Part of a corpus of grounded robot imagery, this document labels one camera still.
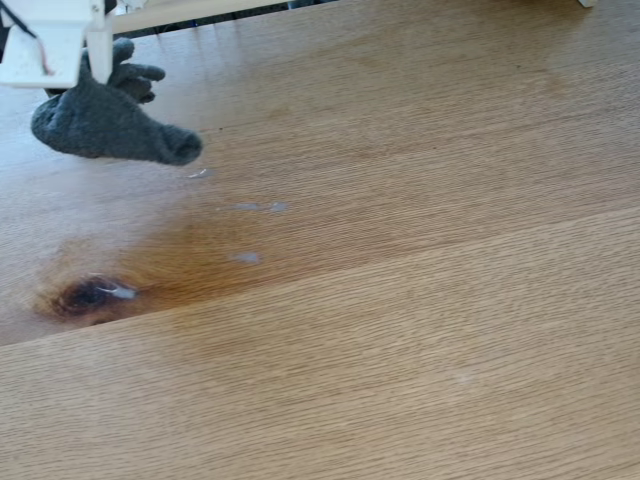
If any grey fluffy sock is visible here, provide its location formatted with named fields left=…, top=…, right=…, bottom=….
left=30, top=37, right=204, bottom=167

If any white wooden stand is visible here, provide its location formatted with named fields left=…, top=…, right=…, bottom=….
left=113, top=0, right=294, bottom=34

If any red wire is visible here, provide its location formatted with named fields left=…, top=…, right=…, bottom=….
left=33, top=36, right=54, bottom=77

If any black cable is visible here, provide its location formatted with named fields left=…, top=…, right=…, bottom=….
left=0, top=7, right=39, bottom=41

